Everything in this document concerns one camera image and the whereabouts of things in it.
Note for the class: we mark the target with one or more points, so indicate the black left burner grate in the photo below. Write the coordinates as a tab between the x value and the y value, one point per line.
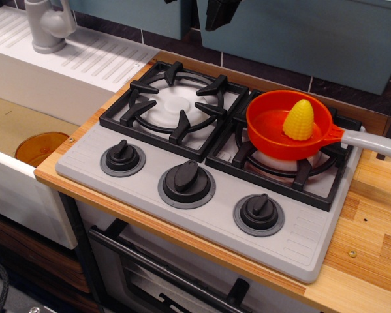
175	109

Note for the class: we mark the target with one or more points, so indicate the black burner grate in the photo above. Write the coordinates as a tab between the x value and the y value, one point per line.
175	109
317	180

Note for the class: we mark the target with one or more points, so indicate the grey toy faucet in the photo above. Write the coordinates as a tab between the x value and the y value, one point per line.
49	28

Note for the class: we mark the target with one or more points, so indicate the yellow toy corn cob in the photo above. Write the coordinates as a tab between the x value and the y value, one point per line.
299	122

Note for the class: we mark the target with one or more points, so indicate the left black stove knob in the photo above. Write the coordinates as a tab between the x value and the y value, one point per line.
122	160

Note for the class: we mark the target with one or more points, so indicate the black stove knob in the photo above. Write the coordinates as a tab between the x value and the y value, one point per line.
259	215
186	186
122	160

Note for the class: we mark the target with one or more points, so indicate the white toy sink basin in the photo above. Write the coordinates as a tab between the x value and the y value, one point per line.
52	92

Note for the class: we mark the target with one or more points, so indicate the middle black stove knob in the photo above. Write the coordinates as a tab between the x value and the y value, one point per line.
186	186

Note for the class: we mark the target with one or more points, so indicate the black right burner grate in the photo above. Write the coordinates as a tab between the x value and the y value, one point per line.
317	180

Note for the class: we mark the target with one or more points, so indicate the orange plastic bowl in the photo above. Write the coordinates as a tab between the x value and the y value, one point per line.
34	150

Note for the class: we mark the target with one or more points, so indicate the right black stove knob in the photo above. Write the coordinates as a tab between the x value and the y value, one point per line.
259	215

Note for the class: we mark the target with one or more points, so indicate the grey toy stove top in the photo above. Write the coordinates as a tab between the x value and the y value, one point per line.
297	250

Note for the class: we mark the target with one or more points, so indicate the left teal wall cabinet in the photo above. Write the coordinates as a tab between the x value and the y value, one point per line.
171	19

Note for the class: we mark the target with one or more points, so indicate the teal wall cabinet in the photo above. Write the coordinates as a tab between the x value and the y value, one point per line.
171	19
343	42

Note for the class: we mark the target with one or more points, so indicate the orange toy pan grey handle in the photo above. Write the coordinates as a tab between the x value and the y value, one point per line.
267	113

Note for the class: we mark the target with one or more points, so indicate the right teal wall cabinet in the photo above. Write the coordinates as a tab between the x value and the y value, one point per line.
343	42

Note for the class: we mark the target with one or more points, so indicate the toy oven door black handle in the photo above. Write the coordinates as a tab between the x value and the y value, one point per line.
152	275

